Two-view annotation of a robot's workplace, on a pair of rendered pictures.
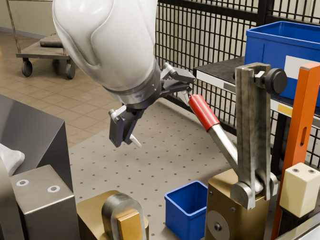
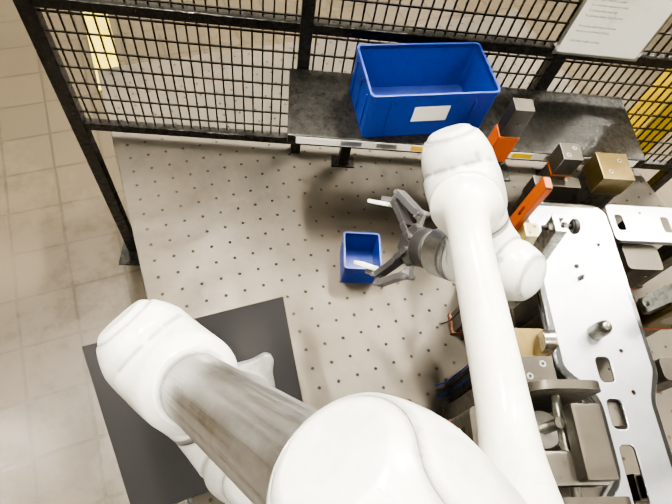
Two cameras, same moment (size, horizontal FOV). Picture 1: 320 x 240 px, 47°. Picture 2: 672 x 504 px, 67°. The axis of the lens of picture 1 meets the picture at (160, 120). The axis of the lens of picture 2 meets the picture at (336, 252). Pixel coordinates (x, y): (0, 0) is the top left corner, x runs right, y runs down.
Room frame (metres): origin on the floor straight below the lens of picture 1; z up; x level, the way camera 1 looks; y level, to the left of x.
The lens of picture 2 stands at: (0.54, 0.58, 1.93)
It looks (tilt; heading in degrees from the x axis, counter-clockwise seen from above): 60 degrees down; 291
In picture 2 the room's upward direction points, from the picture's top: 15 degrees clockwise
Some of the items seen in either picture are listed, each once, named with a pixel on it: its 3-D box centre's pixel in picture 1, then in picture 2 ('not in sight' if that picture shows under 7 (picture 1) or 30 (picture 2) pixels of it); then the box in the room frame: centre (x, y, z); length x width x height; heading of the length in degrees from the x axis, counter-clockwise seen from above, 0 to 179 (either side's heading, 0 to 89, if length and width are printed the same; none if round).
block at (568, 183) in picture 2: not in sight; (529, 214); (0.41, -0.42, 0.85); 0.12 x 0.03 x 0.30; 35
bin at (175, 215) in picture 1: (192, 211); (359, 258); (0.72, -0.08, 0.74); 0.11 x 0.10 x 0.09; 125
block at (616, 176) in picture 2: not in sight; (575, 207); (0.32, -0.50, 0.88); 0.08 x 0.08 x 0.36; 35
